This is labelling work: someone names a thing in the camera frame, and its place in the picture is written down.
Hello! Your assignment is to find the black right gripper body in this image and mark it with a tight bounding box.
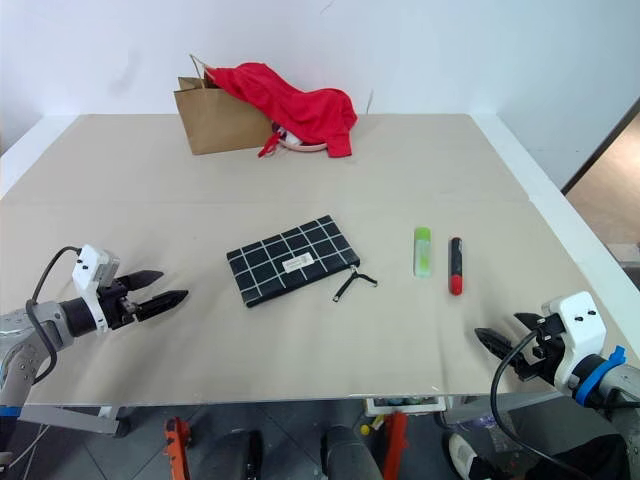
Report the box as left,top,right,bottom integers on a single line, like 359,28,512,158
510,313,569,385

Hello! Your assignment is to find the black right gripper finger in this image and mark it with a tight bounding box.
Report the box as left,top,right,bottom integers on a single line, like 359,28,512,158
513,312,543,333
474,327,517,361

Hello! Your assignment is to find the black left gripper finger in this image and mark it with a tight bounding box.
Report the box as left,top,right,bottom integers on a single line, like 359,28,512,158
118,270,165,292
130,289,190,323

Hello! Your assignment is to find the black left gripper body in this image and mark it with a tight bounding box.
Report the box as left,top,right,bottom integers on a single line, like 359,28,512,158
96,279,139,331

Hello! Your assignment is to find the black checked pencil pouch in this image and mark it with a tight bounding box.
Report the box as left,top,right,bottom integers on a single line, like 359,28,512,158
225,214,379,309

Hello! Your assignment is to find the black red marker pen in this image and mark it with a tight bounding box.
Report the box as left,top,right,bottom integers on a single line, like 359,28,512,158
447,236,464,296

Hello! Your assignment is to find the white box under table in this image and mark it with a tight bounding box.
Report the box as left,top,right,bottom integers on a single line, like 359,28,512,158
364,394,446,416

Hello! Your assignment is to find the green highlighter pen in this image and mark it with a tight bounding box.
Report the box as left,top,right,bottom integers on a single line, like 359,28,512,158
413,226,433,279

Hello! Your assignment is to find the white black shoe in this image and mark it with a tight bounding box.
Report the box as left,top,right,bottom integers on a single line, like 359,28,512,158
447,431,487,480

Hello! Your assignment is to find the orange clamp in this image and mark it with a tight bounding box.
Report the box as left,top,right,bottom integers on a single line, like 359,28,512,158
381,410,408,480
163,416,192,480

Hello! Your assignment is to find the brown paper bag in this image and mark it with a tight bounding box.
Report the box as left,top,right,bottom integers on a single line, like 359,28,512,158
173,53,275,156

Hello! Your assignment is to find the dark rounded robot foot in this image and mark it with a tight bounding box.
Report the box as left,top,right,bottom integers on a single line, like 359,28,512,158
320,424,383,480

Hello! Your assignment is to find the pink bowl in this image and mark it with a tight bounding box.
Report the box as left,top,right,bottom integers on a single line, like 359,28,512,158
277,134,329,153

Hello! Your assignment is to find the red cloth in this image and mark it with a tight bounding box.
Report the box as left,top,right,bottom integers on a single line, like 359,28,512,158
204,62,359,160

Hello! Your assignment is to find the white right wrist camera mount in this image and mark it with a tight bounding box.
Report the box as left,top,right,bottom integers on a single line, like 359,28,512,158
540,291,608,388

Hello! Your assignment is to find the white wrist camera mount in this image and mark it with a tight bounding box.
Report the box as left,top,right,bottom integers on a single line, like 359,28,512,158
540,291,608,388
71,244,121,334

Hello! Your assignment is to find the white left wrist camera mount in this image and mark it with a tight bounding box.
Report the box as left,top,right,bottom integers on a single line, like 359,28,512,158
71,244,121,334

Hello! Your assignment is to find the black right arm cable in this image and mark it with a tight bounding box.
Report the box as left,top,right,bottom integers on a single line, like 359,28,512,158
490,319,616,477

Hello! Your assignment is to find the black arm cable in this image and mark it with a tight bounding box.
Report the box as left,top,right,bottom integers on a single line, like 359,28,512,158
490,319,616,477
25,246,83,385

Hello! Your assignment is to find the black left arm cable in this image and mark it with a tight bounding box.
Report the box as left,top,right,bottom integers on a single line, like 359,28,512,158
25,246,83,385

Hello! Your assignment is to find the grey metal table bracket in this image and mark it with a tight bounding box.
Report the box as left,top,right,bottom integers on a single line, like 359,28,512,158
17,403,132,438

